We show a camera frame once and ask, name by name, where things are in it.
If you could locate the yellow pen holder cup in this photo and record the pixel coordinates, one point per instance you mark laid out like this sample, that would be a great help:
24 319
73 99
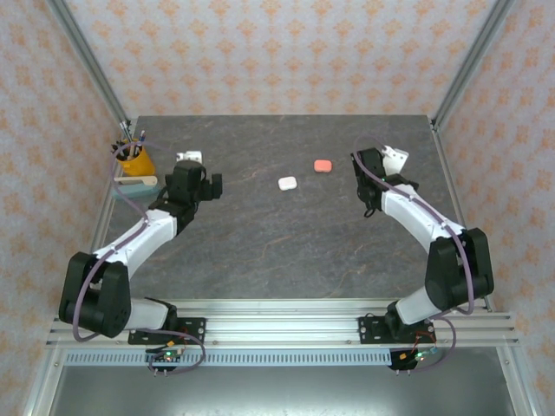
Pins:
139 164

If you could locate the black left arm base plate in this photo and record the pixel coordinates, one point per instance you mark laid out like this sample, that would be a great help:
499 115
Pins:
197 325

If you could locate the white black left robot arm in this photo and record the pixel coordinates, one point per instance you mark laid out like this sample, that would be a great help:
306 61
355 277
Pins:
143 238

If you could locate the pink earbud charging case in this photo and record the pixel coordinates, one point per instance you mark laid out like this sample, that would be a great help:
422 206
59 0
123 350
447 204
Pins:
323 166

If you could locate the teal and cream stapler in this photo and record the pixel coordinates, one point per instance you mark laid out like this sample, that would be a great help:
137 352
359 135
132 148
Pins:
134 190

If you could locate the aluminium corner post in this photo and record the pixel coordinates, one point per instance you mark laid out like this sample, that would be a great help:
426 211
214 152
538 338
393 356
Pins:
86 56
474 56

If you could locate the grey metal sheet panel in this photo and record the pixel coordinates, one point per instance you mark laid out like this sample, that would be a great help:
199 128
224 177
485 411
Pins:
282 390

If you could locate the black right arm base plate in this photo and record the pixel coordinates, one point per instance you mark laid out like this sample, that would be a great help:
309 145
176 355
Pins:
368 329

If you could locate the white earbud charging case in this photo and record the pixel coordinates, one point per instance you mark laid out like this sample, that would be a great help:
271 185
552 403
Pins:
287 183

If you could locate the white pen blue cap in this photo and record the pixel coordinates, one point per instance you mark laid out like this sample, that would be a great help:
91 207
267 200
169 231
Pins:
139 141

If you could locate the aluminium extrusion table frame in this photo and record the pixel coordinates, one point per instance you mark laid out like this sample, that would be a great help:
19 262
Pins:
282 329

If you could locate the black pen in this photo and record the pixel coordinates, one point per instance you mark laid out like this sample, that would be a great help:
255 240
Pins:
118 149

